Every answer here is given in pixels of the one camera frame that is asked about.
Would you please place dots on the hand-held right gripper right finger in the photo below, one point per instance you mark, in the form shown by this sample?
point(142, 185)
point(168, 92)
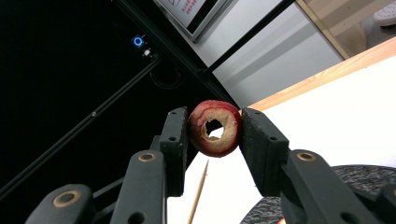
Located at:
point(264, 149)

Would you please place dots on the bamboo skewer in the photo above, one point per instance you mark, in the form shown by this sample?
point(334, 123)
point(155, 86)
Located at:
point(197, 193)

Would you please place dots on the white shoe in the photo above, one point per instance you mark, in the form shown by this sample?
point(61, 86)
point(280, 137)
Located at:
point(386, 15)

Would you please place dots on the wooden table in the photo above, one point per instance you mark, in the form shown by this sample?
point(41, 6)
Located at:
point(342, 67)

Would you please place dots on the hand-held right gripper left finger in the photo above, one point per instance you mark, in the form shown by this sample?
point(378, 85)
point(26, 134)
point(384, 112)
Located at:
point(174, 149)

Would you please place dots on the white sign panel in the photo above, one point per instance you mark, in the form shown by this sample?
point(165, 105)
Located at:
point(186, 9)

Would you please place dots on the black round plate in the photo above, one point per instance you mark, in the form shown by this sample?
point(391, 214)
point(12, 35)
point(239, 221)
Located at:
point(358, 177)

